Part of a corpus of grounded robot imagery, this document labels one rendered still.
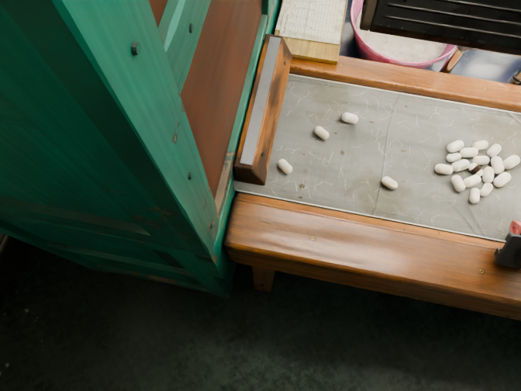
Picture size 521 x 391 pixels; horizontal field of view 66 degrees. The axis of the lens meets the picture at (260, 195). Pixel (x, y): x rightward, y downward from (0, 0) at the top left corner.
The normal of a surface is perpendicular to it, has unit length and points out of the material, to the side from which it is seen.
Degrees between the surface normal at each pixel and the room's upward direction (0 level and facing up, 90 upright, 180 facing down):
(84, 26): 90
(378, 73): 0
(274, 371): 0
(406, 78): 0
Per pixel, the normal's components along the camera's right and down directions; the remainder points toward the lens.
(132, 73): 0.98, 0.19
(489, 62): 0.00, -0.33
